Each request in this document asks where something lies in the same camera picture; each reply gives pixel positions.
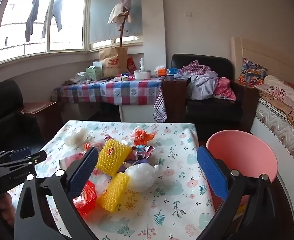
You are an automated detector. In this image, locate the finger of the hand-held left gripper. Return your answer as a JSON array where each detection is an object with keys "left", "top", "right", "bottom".
[
  {"left": 0, "top": 148, "right": 32, "bottom": 167},
  {"left": 0, "top": 151, "right": 47, "bottom": 173}
]

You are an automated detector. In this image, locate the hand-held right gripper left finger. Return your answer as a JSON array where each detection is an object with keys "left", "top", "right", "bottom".
[{"left": 13, "top": 146, "right": 100, "bottom": 240}]

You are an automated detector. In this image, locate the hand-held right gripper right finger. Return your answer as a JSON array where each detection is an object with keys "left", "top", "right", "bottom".
[{"left": 194, "top": 146, "right": 294, "bottom": 240}]

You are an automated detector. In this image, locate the clear plastic bag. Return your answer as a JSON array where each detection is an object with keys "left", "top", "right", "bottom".
[{"left": 88, "top": 170, "right": 112, "bottom": 198}]

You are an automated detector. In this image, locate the red plastic bag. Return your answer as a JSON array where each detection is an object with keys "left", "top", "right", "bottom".
[{"left": 73, "top": 180, "right": 98, "bottom": 218}]

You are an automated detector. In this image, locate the yellow foam fruit net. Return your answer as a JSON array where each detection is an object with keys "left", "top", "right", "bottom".
[
  {"left": 96, "top": 139, "right": 132, "bottom": 177},
  {"left": 97, "top": 172, "right": 130, "bottom": 213}
]

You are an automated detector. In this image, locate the pink plastic bucket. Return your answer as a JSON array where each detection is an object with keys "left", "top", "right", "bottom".
[{"left": 205, "top": 129, "right": 279, "bottom": 213}]

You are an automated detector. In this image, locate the white foam fruit net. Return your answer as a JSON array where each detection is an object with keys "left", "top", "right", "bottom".
[{"left": 64, "top": 128, "right": 94, "bottom": 147}]

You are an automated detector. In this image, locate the purple plastic wrapper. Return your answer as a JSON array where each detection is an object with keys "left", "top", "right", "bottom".
[{"left": 124, "top": 155, "right": 150, "bottom": 167}]

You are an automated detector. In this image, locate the white plastic bag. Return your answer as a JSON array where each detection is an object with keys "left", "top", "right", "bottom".
[
  {"left": 124, "top": 163, "right": 160, "bottom": 193},
  {"left": 69, "top": 72, "right": 89, "bottom": 84}
]

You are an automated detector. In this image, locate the colourful wrapper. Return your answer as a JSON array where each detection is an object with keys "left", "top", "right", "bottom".
[{"left": 131, "top": 144, "right": 155, "bottom": 159}]

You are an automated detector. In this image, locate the orange plastic wrapper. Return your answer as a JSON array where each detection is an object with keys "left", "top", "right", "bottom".
[{"left": 131, "top": 128, "right": 155, "bottom": 145}]

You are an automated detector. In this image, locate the person's left hand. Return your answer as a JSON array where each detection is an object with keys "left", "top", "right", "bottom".
[{"left": 0, "top": 192, "right": 15, "bottom": 227}]

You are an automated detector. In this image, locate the brown wooden cabinet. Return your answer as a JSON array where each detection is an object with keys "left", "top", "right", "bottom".
[{"left": 18, "top": 101, "right": 62, "bottom": 140}]

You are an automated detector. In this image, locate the floral tablecloth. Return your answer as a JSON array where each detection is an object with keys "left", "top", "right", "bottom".
[{"left": 6, "top": 120, "right": 216, "bottom": 240}]

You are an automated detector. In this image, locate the black leather sofa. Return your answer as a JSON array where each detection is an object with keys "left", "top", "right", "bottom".
[{"left": 0, "top": 80, "right": 42, "bottom": 155}]

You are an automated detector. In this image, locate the black leather armchair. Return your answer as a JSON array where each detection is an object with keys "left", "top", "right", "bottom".
[{"left": 171, "top": 54, "right": 260, "bottom": 130}]

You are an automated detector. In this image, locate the white quilted mattress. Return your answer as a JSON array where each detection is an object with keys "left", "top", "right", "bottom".
[{"left": 251, "top": 97, "right": 294, "bottom": 220}]

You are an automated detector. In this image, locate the white cabinet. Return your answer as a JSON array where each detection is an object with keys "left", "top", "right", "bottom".
[{"left": 118, "top": 104, "right": 160, "bottom": 123}]

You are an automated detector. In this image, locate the purple patterned hanging cloth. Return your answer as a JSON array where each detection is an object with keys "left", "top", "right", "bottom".
[{"left": 153, "top": 85, "right": 168, "bottom": 123}]

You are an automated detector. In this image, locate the dark wooden side table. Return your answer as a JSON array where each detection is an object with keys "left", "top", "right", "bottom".
[{"left": 162, "top": 75, "right": 191, "bottom": 123}]

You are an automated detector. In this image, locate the pink patterned garment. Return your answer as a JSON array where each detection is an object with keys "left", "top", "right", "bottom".
[{"left": 212, "top": 77, "right": 237, "bottom": 102}]

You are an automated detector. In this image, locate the checkered tablecloth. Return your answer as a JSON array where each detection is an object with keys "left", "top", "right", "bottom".
[{"left": 51, "top": 76, "right": 165, "bottom": 105}]

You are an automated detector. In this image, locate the lavender garment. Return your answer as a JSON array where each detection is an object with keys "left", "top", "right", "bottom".
[{"left": 187, "top": 71, "right": 219, "bottom": 100}]

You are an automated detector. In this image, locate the green cardboard box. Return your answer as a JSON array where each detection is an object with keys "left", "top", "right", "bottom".
[{"left": 86, "top": 65, "right": 104, "bottom": 81}]

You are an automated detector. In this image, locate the row of small boxes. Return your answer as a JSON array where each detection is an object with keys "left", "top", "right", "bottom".
[{"left": 114, "top": 74, "right": 135, "bottom": 82}]

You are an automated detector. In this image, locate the bed with patterned bedding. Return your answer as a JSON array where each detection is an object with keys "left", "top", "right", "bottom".
[{"left": 256, "top": 75, "right": 294, "bottom": 140}]

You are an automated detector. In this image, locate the plaid shirt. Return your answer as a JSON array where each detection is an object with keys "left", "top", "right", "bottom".
[{"left": 178, "top": 60, "right": 211, "bottom": 75}]

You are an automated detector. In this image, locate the colourful printed pillow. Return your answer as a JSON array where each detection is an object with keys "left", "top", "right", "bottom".
[{"left": 238, "top": 58, "right": 267, "bottom": 88}]

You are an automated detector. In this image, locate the white pot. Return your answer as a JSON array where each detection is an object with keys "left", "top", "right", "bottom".
[{"left": 134, "top": 69, "right": 152, "bottom": 80}]

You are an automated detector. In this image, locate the orange tissue pack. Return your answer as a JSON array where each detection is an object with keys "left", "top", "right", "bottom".
[{"left": 155, "top": 65, "right": 168, "bottom": 77}]

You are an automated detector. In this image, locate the brown paper bag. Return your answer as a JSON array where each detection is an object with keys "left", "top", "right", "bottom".
[{"left": 99, "top": 42, "right": 128, "bottom": 78}]

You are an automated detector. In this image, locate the red box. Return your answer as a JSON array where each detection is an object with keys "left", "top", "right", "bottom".
[{"left": 126, "top": 57, "right": 137, "bottom": 74}]

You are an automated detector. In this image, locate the window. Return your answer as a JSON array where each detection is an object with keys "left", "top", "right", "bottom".
[{"left": 0, "top": 0, "right": 144, "bottom": 67}]

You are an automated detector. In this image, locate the cream wooden headboard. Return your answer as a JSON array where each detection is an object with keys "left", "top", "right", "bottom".
[{"left": 231, "top": 37, "right": 294, "bottom": 88}]

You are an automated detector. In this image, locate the wooden coat stand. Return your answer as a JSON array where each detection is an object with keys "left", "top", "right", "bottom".
[{"left": 116, "top": 11, "right": 128, "bottom": 48}]

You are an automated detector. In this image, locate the beige cloth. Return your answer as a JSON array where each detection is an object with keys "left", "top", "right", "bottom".
[{"left": 107, "top": 4, "right": 134, "bottom": 28}]

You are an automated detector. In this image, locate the grey roller blind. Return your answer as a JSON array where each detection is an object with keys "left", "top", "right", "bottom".
[{"left": 89, "top": 0, "right": 143, "bottom": 43}]

